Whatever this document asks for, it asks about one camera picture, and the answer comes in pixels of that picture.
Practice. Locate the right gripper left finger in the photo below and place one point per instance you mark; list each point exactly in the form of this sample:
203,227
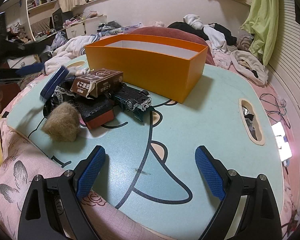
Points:
39,216

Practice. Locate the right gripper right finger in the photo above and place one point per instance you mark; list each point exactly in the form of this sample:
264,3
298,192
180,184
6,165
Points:
260,218

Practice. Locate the blue tin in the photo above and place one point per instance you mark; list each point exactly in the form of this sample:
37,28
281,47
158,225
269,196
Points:
54,81

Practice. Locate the black embroidered pouch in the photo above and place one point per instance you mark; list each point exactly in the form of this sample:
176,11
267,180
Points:
62,94

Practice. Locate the white fur pompom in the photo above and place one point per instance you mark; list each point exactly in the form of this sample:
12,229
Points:
81,71

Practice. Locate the brown fur pompom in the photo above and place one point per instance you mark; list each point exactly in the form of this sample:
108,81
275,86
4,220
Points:
62,123

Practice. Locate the brown tea carton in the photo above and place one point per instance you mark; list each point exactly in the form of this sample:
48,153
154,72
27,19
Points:
98,82

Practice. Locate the black orange leather case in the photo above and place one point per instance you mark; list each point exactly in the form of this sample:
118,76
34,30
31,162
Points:
97,113

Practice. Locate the green toy car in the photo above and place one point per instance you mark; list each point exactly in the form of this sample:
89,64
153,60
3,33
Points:
133,100

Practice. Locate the pink floral bedsheet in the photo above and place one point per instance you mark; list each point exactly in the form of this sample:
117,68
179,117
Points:
22,161

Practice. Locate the white fleece blanket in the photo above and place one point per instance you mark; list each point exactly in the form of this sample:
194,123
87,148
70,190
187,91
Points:
74,48

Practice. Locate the smartphone with lit screen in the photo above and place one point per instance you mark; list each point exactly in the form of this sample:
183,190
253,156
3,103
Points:
282,141

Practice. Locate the white drawer cabinet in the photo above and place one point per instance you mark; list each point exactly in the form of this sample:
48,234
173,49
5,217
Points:
85,27

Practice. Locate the beige towel pile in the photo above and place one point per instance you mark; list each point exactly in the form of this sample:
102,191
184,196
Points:
250,67

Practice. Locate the orange cardboard box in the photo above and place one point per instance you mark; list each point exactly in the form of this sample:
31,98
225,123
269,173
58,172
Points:
165,66

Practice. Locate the red velvet pillow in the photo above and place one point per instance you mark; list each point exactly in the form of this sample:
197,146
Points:
178,34

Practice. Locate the white garment on bed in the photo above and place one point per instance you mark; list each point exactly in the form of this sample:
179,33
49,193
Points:
216,38

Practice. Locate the green hanging cloth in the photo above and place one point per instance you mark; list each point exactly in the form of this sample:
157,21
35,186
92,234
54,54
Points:
262,23

